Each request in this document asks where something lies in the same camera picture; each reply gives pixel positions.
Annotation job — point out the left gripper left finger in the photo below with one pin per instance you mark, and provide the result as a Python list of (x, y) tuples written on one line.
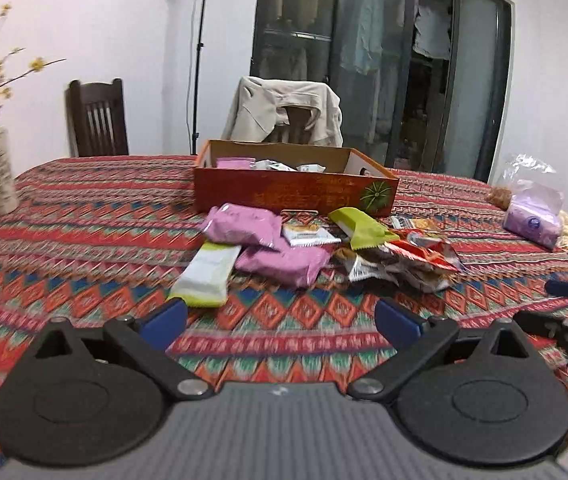
[(142, 344)]

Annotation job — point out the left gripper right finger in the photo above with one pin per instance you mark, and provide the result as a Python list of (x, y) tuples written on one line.
[(419, 343)]

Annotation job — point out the green snack bar wrapper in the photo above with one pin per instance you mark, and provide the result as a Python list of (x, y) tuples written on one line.
[(364, 232)]

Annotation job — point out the clear plastic bag with snacks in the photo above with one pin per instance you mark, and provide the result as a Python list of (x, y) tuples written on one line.
[(527, 167)]

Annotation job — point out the white green snack bar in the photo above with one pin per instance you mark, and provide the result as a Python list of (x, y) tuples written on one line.
[(203, 284)]

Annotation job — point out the brown white snack packet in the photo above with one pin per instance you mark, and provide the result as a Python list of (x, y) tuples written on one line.
[(396, 271)]

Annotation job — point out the red snack packet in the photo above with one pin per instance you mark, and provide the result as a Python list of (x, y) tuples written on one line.
[(423, 250)]

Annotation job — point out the purple tissue pack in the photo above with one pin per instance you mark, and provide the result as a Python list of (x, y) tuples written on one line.
[(534, 213)]

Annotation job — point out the colourful patterned tablecloth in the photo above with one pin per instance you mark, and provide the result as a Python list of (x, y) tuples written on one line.
[(97, 237)]

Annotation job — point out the upper pink snack packet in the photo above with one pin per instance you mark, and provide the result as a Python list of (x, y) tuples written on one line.
[(232, 224)]

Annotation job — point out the pink snack packet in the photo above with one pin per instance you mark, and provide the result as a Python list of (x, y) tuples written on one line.
[(232, 224), (297, 267)]

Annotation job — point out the lower pink snack packet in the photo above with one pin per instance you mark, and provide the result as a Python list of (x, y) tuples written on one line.
[(297, 267)]

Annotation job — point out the white orange small snack packet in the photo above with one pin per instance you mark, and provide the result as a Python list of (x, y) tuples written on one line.
[(308, 236)]

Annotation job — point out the orange cardboard box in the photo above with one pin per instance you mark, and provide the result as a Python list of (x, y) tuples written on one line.
[(320, 178)]

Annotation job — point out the dark wooden chair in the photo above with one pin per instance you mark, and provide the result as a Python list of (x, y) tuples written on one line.
[(97, 119)]

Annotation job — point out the chair with beige jacket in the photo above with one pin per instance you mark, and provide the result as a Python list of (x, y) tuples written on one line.
[(297, 128)]

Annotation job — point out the beige jacket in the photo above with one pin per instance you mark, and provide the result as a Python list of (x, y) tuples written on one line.
[(258, 105)]

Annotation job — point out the dark framed glass door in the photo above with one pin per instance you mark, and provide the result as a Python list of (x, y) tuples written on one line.
[(421, 83)]

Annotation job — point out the black light stand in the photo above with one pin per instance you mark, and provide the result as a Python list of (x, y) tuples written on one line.
[(200, 7)]

